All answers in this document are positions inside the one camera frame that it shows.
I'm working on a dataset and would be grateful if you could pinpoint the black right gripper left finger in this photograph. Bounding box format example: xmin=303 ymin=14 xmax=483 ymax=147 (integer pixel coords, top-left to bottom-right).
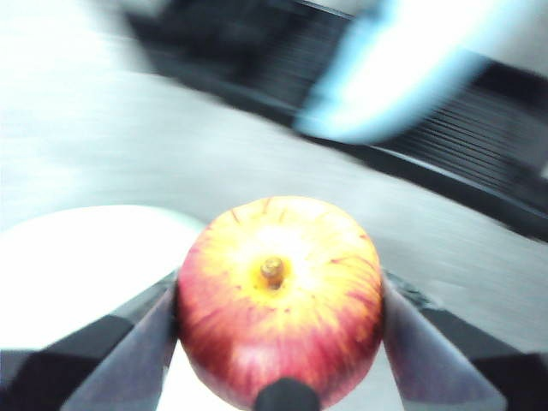
xmin=0 ymin=269 xmax=181 ymax=411

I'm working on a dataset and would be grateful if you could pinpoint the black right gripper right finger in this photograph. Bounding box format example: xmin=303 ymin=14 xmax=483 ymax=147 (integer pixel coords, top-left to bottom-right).
xmin=378 ymin=271 xmax=548 ymax=411

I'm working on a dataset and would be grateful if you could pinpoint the green plate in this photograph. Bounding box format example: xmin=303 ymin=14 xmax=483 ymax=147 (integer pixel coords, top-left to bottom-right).
xmin=0 ymin=204 xmax=206 ymax=356

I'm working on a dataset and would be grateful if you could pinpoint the red apple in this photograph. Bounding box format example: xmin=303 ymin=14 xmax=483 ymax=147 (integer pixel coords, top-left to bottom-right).
xmin=176 ymin=195 xmax=384 ymax=411

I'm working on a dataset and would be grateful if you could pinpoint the blue plate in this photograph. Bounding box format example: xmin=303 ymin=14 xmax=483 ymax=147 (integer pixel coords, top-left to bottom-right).
xmin=295 ymin=0 xmax=548 ymax=142

